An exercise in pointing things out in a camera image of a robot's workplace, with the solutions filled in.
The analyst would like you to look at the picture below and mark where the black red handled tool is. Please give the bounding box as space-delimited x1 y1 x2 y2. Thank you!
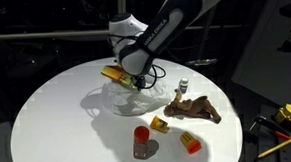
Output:
247 112 291 143

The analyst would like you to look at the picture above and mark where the brown plush moose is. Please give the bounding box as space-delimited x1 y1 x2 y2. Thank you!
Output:
162 86 223 127

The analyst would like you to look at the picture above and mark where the yellow pencil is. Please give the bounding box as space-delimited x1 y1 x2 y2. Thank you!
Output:
256 136 291 159

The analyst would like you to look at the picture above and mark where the yellow rectangular board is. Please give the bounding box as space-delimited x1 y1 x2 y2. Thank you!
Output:
100 62 141 93

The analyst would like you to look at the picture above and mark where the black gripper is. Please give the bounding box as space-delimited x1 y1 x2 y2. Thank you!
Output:
133 75 148 93

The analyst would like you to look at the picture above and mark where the metal window railing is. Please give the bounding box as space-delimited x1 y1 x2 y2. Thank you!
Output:
0 20 251 42

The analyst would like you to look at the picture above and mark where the spice jar red lid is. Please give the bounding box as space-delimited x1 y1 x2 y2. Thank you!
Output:
131 125 152 161

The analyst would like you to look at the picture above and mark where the grey window post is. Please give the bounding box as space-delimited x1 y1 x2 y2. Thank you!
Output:
115 0 127 16

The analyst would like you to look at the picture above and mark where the white bottle blue label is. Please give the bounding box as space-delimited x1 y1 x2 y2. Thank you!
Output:
178 77 190 95

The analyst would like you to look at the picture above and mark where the dark grey slanted panel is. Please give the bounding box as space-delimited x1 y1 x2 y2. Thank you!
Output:
226 0 291 108

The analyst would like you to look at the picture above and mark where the yellow tub orange lid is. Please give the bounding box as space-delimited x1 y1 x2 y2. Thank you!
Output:
148 114 171 136

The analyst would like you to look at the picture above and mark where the yellow tub red-orange lid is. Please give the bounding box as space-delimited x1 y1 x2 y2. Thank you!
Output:
179 130 203 156

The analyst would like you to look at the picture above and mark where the black perforated bench plate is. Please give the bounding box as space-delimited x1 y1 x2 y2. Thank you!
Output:
240 99 291 162

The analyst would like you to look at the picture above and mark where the clear plastic bag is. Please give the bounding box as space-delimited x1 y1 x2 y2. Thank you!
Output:
99 77 173 118

